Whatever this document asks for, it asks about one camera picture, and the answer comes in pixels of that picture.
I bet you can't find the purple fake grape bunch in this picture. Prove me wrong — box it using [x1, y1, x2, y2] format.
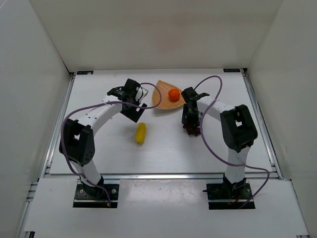
[183, 125, 201, 136]

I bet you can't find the yellow fake mango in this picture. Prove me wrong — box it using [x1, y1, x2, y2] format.
[135, 122, 146, 144]

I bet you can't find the orange fake tangerine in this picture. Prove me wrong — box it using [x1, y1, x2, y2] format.
[168, 88, 180, 102]

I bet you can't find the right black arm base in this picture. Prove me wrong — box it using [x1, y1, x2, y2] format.
[203, 178, 255, 210]

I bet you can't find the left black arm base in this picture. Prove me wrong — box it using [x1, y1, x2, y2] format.
[73, 180, 119, 208]

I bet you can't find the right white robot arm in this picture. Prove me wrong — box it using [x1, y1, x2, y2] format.
[181, 87, 258, 200]

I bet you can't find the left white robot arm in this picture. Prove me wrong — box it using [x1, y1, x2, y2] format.
[59, 79, 148, 199]

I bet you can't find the woven wicker fruit bowl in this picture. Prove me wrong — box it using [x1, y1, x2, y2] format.
[152, 80, 185, 110]

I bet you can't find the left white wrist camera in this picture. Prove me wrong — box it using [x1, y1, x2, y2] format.
[136, 86, 149, 101]

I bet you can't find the left black corner bracket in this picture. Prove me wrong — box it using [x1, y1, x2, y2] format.
[76, 70, 94, 75]

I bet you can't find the black corner bracket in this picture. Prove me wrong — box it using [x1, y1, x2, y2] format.
[76, 70, 94, 75]
[223, 68, 241, 73]

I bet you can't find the right black corner bracket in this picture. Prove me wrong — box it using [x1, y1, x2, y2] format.
[223, 68, 241, 73]

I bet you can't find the right aluminium frame rail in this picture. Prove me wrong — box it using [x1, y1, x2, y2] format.
[243, 68, 317, 238]

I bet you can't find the aluminium frame rail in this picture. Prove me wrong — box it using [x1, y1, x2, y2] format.
[243, 68, 317, 238]
[44, 172, 279, 180]
[16, 72, 76, 238]

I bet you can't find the left aluminium frame rail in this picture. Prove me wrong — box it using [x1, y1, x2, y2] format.
[16, 72, 76, 238]

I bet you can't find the front aluminium frame rail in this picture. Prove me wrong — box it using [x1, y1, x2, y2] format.
[44, 172, 279, 180]

